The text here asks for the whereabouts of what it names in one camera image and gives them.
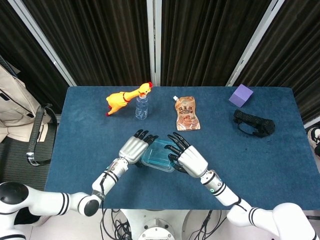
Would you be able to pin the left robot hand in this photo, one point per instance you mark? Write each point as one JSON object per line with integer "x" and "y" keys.
{"x": 132, "y": 148}

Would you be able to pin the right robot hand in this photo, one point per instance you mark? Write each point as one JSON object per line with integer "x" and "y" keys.
{"x": 192, "y": 160}

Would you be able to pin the light blue container lid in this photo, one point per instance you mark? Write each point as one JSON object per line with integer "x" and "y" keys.
{"x": 157, "y": 155}

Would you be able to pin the clear plastic food container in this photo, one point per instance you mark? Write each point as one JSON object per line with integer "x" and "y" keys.
{"x": 162, "y": 169}

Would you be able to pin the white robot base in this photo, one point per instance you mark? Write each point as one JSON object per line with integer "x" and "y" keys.
{"x": 156, "y": 225}

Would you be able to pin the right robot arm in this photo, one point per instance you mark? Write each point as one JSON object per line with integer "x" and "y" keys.
{"x": 225, "y": 195}

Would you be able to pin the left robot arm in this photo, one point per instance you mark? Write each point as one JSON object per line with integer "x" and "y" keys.
{"x": 50, "y": 202}

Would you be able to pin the clear plastic water bottle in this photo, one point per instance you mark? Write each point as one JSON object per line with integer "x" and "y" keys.
{"x": 141, "y": 108}

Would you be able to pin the orange sauce spout pouch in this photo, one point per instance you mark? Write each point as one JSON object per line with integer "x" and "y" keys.
{"x": 187, "y": 115}

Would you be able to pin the yellow rubber chicken toy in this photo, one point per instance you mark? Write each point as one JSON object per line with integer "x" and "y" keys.
{"x": 117, "y": 100}

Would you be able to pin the blue fabric tablecloth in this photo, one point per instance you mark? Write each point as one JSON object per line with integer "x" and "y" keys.
{"x": 250, "y": 162}

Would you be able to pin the purple foam cube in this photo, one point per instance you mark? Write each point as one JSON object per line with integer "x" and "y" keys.
{"x": 240, "y": 97}

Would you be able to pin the black chair armrest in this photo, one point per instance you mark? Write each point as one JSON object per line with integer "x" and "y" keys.
{"x": 35, "y": 135}

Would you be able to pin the dark pleated curtain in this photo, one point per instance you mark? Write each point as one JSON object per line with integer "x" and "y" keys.
{"x": 22, "y": 45}
{"x": 295, "y": 50}
{"x": 207, "y": 37}
{"x": 100, "y": 37}

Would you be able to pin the black and white shoe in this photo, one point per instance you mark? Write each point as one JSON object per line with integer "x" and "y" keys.
{"x": 315, "y": 140}

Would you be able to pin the beige fabric bag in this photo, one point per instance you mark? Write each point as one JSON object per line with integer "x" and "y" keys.
{"x": 15, "y": 107}

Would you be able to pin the white frame post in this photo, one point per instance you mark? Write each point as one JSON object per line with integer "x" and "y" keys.
{"x": 252, "y": 42}
{"x": 42, "y": 42}
{"x": 153, "y": 42}

